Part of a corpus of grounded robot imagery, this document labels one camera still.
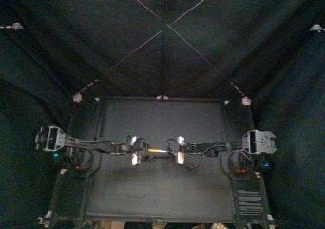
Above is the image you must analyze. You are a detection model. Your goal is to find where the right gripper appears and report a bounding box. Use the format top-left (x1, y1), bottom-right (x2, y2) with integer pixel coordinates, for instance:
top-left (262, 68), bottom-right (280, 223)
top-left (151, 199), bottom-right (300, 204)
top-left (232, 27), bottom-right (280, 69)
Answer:
top-left (169, 135), bottom-right (189, 166)

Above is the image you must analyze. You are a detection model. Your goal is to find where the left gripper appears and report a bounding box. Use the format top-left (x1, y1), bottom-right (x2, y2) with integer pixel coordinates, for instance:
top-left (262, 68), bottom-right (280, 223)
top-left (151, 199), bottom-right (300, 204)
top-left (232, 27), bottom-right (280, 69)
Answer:
top-left (125, 135), bottom-right (151, 167)

